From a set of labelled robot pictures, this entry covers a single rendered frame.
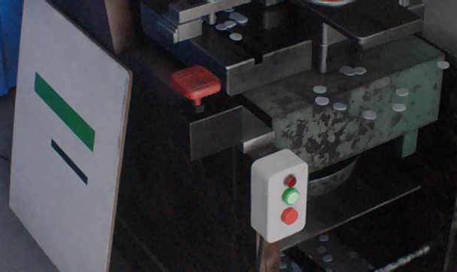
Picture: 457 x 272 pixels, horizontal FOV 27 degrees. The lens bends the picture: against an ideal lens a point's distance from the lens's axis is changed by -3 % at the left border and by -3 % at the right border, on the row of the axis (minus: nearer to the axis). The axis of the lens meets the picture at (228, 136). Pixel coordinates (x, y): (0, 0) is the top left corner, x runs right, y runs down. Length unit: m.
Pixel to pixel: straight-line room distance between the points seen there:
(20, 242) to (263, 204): 0.98
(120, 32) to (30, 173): 0.56
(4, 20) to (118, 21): 1.00
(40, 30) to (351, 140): 0.79
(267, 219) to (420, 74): 0.43
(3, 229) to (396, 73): 1.13
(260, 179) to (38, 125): 0.86
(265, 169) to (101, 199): 0.59
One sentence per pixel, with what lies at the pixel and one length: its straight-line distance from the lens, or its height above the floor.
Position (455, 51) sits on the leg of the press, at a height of 0.64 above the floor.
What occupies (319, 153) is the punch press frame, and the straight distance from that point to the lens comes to 1.70.
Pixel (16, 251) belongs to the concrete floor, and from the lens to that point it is 2.37.
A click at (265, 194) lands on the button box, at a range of 1.51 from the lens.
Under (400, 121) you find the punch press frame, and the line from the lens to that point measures 1.80.
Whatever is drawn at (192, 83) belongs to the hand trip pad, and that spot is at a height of 0.76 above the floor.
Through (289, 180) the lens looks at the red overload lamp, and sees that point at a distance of 1.50.
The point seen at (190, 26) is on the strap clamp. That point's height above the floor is 0.73.
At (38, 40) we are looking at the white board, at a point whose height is 0.49.
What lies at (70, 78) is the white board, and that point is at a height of 0.47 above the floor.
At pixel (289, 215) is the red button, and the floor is 0.55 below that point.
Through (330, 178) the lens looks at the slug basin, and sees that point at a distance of 1.87.
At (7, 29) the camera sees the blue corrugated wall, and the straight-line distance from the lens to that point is 2.88.
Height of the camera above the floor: 1.51
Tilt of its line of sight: 34 degrees down
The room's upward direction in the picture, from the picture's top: 1 degrees counter-clockwise
